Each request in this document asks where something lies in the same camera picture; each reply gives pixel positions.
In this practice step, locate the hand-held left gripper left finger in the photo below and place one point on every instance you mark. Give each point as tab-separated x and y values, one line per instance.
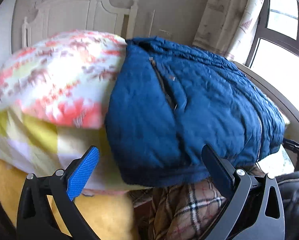
84	172

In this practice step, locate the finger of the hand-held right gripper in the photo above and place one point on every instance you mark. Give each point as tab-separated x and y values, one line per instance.
295	145

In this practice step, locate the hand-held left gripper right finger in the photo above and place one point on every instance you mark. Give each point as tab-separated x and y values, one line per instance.
215	170

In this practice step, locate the blue quilted jacket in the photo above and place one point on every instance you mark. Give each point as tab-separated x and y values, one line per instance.
189	105

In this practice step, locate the plaid cloth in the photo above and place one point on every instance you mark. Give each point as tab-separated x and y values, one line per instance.
189	205

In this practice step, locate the yellow flowered bed sheet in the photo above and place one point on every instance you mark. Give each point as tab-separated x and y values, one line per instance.
109	217

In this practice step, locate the floral quilt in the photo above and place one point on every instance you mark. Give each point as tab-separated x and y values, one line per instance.
52	80

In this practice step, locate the dark-framed window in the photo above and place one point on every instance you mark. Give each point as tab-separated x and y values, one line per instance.
284	47

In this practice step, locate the printed curtain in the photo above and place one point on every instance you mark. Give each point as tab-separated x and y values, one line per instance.
227	17

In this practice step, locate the white wooden headboard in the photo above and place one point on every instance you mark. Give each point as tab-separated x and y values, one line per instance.
77	12

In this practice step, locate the white pole lamp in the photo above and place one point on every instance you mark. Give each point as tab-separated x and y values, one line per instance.
152	22

